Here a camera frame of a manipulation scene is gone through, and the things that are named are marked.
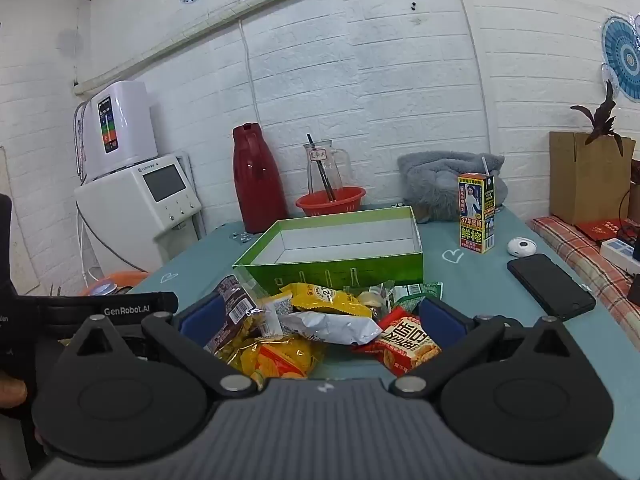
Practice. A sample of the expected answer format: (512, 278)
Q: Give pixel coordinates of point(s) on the large yellow snack packet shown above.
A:
(320, 300)

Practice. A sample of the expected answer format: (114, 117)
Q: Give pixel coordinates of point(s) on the blue fan wall decoration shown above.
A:
(622, 55)

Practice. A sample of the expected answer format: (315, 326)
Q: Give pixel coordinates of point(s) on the red booklet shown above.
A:
(602, 230)

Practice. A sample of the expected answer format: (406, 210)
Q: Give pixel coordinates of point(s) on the red plastic basket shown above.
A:
(330, 206)

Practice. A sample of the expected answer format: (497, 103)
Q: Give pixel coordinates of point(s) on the black yellow juice carton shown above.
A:
(477, 215)

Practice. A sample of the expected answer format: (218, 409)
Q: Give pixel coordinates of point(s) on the green snack packet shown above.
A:
(420, 292)

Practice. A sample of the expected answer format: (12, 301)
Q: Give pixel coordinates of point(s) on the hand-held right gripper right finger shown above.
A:
(442, 317)

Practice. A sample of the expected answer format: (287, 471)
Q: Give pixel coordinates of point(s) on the orange chips packet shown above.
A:
(285, 360)

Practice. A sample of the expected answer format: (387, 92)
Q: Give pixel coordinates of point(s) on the white water dispenser with screen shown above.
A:
(125, 220)

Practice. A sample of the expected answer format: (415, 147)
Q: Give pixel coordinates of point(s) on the brown snack packet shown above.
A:
(227, 305)

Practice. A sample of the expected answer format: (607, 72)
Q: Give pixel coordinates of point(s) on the plaid cloth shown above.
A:
(575, 250)

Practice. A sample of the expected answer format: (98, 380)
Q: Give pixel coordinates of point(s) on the small white round device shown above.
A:
(520, 246)

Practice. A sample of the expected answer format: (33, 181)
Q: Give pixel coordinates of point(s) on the orange plastic basin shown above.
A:
(125, 280)

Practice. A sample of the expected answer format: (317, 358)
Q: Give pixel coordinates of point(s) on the glass pitcher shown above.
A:
(340, 170)

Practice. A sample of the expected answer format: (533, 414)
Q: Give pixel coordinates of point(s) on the white power strip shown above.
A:
(617, 252)

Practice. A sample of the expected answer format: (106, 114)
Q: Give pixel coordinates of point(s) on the teal tablecloth with hearts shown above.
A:
(475, 280)

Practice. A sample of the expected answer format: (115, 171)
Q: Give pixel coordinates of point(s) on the red biscuit snack packet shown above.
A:
(405, 345)

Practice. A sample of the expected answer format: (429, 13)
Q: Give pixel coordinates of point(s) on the white drinking straw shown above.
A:
(485, 165)

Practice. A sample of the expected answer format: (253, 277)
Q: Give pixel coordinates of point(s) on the green cardboard box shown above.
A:
(330, 265)

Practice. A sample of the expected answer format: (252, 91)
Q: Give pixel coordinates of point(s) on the small pale candy packet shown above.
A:
(372, 300)

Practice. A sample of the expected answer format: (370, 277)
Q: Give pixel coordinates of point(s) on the grey plush cloth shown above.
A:
(435, 185)

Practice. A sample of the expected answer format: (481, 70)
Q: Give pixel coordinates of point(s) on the black stirring stick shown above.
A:
(322, 170)

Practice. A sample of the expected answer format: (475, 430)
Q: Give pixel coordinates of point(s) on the brown cardboard box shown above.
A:
(585, 185)

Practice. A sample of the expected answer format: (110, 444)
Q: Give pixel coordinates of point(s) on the purple leafy plant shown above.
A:
(602, 115)

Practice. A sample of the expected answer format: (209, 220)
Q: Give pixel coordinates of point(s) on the black smartphone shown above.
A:
(550, 287)

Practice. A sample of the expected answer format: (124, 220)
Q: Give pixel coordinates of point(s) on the silver white snack packet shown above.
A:
(340, 327)

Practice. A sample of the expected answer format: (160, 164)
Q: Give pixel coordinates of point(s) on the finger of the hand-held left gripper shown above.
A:
(168, 301)

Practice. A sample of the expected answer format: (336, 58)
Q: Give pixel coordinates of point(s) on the white wall pipe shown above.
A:
(250, 6)

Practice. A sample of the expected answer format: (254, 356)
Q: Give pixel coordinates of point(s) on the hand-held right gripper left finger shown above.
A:
(197, 317)

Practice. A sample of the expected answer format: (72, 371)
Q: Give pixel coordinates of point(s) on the person's left hand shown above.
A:
(11, 391)

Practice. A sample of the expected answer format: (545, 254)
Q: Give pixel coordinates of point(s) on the red thermos jug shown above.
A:
(257, 180)

